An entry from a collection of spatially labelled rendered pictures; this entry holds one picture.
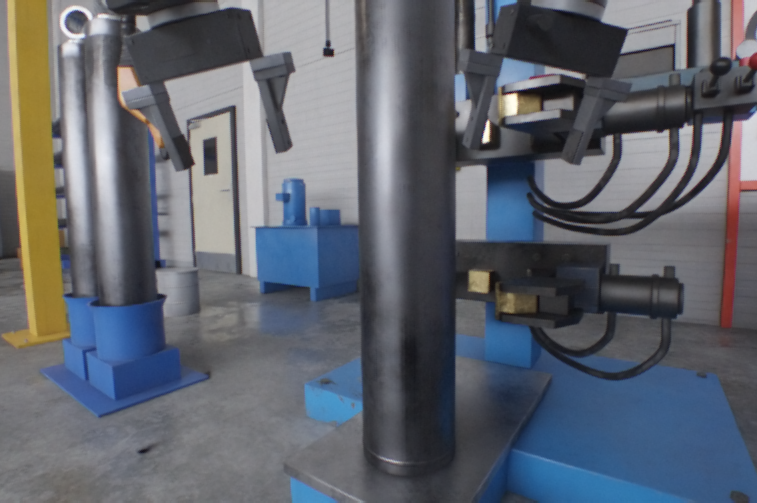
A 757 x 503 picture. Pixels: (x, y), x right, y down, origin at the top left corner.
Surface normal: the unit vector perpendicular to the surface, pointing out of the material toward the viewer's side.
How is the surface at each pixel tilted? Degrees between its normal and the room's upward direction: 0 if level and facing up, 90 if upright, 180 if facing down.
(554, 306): 90
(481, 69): 114
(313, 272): 90
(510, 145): 90
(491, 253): 90
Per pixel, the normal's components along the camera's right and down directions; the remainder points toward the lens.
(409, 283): -0.06, 0.08
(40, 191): 0.82, 0.04
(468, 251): -0.58, 0.08
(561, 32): 0.11, 0.47
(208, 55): -0.10, 0.47
